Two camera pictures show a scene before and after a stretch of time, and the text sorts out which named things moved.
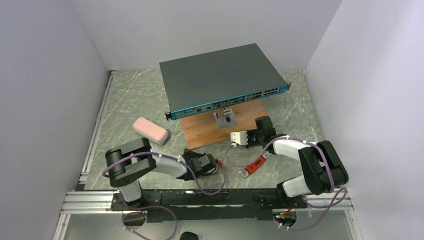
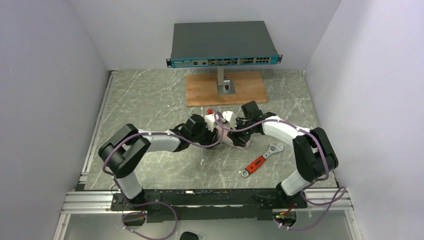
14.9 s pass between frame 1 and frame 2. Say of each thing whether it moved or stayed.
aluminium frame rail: stayed
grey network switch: moved
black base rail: stayed
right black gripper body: moved
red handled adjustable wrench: stayed
